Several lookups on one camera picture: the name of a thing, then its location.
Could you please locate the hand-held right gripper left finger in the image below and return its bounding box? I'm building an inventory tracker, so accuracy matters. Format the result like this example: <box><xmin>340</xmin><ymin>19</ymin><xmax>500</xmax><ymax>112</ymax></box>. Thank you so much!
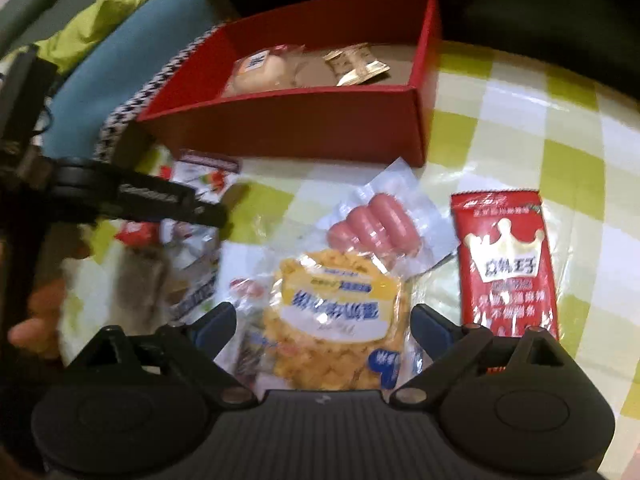
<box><xmin>65</xmin><ymin>302</ymin><xmax>258</xmax><ymax>407</ymax></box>

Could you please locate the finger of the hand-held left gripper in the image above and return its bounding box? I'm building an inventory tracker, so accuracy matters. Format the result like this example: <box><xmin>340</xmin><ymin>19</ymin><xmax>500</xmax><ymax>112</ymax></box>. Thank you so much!
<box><xmin>102</xmin><ymin>167</ymin><xmax>231</xmax><ymax>229</ymax></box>

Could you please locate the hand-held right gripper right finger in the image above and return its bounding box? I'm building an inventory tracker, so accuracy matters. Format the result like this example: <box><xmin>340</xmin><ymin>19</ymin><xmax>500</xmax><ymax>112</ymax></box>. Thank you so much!
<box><xmin>390</xmin><ymin>304</ymin><xmax>581</xmax><ymax>408</ymax></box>

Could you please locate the clear dark meat packet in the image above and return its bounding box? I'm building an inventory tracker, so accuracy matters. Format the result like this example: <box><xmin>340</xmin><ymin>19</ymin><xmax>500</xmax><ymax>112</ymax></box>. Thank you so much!
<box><xmin>65</xmin><ymin>220</ymin><xmax>173</xmax><ymax>356</ymax></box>

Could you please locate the yellow corn snack packet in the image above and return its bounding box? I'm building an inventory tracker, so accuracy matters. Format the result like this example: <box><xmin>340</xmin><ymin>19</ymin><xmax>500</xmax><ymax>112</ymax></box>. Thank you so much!
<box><xmin>230</xmin><ymin>247</ymin><xmax>431</xmax><ymax>393</ymax></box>

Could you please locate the red cardboard box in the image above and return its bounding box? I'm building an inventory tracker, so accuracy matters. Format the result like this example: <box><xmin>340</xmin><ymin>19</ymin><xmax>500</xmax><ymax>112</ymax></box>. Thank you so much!
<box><xmin>136</xmin><ymin>0</ymin><xmax>443</xmax><ymax>168</ymax></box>

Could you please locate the person's left hand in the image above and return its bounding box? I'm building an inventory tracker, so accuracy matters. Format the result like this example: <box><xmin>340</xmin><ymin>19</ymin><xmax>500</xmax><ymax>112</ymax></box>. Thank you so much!
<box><xmin>9</xmin><ymin>225</ymin><xmax>95</xmax><ymax>361</ymax></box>

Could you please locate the white red-print packet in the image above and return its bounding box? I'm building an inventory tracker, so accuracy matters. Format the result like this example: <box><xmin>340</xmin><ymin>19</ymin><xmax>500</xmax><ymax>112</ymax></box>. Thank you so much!
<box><xmin>172</xmin><ymin>149</ymin><xmax>241</xmax><ymax>206</ymax></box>

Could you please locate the white blue-print packet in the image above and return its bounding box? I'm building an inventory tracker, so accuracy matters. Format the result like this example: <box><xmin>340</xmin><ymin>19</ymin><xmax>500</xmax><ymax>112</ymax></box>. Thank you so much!
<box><xmin>169</xmin><ymin>230</ymin><xmax>223</xmax><ymax>326</ymax></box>

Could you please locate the small red white packet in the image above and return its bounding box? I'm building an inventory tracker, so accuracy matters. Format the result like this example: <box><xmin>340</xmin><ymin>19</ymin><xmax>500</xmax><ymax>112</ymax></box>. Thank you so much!
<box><xmin>115</xmin><ymin>220</ymin><xmax>166</xmax><ymax>247</ymax></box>

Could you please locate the small dark shiny packet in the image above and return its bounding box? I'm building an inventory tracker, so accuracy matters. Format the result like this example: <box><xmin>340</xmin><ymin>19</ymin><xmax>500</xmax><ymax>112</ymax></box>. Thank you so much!
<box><xmin>235</xmin><ymin>330</ymin><xmax>276</xmax><ymax>387</ymax></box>

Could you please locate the red crown-print packet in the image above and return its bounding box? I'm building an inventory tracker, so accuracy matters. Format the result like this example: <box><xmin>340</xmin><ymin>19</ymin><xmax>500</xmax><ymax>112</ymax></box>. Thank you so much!
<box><xmin>450</xmin><ymin>190</ymin><xmax>561</xmax><ymax>341</ymax></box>

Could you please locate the clear sausage packet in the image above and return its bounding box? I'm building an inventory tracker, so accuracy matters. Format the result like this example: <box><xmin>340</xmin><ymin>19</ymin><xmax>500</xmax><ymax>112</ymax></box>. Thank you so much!
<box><xmin>320</xmin><ymin>157</ymin><xmax>461</xmax><ymax>281</ymax></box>

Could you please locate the teal houndstooth-trimmed cushion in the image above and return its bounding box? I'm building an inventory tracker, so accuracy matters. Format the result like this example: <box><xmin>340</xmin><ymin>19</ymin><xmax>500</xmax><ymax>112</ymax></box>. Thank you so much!
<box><xmin>50</xmin><ymin>0</ymin><xmax>236</xmax><ymax>161</ymax></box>

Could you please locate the round bread packet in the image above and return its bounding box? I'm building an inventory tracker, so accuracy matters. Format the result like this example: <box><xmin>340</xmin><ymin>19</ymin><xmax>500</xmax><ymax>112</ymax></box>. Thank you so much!
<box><xmin>222</xmin><ymin>45</ymin><xmax>306</xmax><ymax>97</ymax></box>

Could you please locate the lime green cloth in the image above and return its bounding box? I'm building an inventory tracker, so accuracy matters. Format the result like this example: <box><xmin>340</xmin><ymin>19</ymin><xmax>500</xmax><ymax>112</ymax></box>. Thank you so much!
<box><xmin>35</xmin><ymin>0</ymin><xmax>188</xmax><ymax>76</ymax></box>

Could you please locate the yellow white checkered tablecloth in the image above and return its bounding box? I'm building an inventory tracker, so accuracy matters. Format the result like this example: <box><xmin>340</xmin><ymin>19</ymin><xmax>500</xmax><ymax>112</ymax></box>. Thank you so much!
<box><xmin>0</xmin><ymin>40</ymin><xmax>640</xmax><ymax>480</ymax></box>

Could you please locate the gold snack packet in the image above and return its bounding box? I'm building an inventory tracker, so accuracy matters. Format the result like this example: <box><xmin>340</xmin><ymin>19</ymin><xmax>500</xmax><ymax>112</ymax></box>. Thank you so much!
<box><xmin>322</xmin><ymin>42</ymin><xmax>391</xmax><ymax>87</ymax></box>

